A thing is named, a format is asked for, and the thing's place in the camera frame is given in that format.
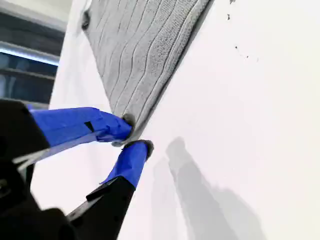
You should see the grey striped towel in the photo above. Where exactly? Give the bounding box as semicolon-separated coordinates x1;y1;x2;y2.
82;0;216;147

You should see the dark metal shelf rack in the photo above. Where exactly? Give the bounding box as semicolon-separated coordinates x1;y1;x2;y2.
0;0;69;107

